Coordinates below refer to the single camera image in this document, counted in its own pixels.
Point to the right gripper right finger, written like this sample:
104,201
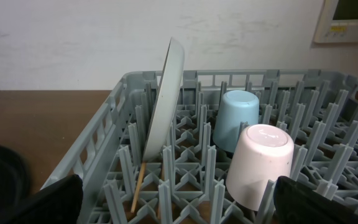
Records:
296,203

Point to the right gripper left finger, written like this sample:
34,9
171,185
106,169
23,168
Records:
59,202

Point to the pink cup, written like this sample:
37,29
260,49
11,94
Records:
263,153

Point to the wooden chopstick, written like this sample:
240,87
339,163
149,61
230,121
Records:
138,186

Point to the blue cup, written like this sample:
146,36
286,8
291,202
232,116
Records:
236,107

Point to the grey plate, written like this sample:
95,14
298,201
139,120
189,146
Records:
166,100

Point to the round black tray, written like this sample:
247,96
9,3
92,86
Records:
15,180

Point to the white wall control panel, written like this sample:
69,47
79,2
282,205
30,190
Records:
337,23

